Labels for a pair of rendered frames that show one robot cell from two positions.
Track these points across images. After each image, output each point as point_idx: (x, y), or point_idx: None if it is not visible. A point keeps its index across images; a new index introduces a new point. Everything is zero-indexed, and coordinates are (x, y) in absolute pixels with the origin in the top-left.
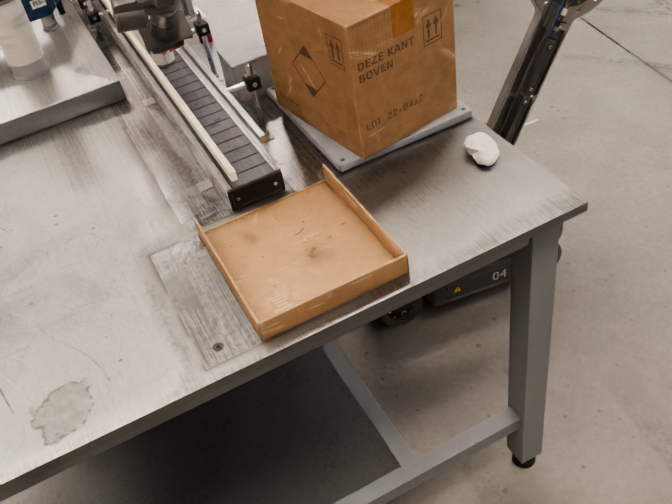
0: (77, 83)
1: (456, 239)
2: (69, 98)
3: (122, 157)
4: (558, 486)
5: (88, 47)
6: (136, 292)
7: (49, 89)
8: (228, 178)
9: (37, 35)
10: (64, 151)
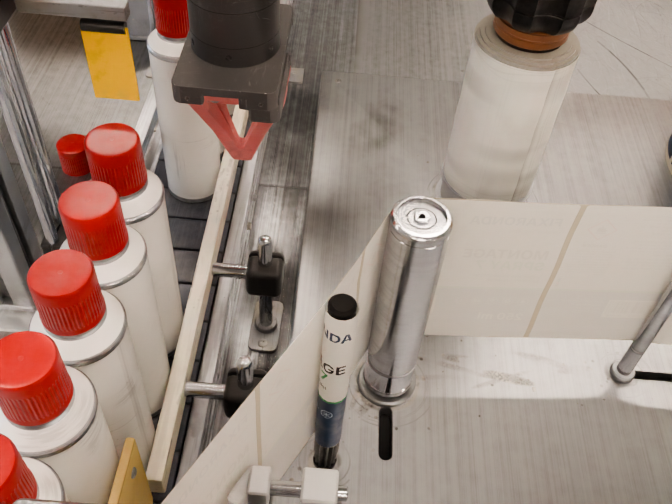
0: (397, 105)
1: None
2: (423, 79)
3: (382, 9)
4: None
5: (330, 205)
6: None
7: (453, 120)
8: None
9: (437, 367)
10: (458, 58)
